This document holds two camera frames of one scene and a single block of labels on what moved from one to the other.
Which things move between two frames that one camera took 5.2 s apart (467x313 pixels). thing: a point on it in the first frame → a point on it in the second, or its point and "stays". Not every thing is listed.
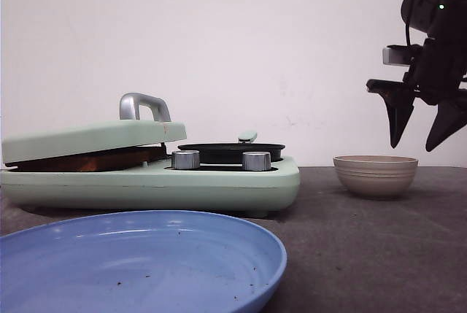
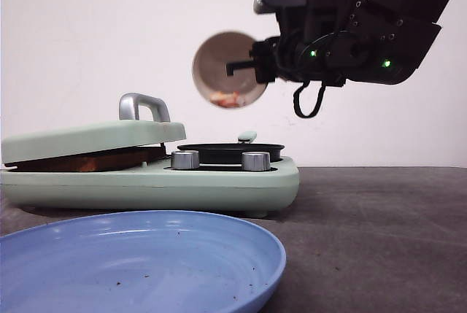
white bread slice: (115, 160) stays
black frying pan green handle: (232, 153) stays
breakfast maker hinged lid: (125, 133) stays
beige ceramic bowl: (372, 176) → (209, 71)
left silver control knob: (186, 159) stays
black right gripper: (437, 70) → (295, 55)
